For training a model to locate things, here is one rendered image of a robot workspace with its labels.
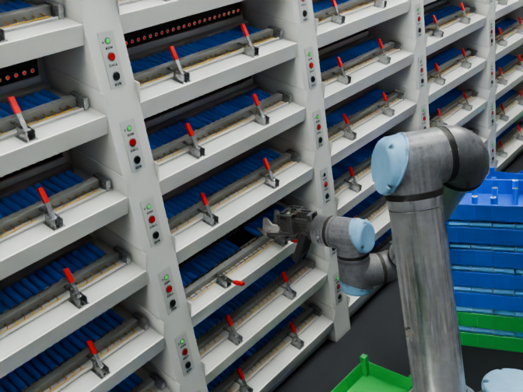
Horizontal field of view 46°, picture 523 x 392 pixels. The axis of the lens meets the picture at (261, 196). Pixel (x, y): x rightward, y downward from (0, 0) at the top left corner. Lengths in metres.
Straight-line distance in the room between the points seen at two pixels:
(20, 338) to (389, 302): 1.51
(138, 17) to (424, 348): 0.94
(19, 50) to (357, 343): 1.54
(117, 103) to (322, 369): 1.21
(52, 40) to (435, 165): 0.80
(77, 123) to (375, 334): 1.40
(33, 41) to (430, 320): 0.96
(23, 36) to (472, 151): 0.91
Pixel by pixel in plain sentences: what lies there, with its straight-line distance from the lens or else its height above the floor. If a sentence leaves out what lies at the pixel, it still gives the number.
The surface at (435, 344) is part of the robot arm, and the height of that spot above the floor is 0.58.
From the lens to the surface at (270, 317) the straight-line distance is 1.98.
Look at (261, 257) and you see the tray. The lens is 1.89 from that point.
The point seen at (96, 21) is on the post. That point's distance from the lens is 1.40.
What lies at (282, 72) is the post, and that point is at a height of 0.99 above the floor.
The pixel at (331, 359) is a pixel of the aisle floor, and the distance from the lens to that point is 2.25.
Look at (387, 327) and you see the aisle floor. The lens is 2.38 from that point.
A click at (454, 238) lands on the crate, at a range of 2.07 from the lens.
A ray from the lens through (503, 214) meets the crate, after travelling 2.01.
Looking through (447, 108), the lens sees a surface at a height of 0.53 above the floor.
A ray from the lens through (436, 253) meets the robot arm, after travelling 1.29.
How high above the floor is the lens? 1.40
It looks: 23 degrees down
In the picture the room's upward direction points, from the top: 10 degrees counter-clockwise
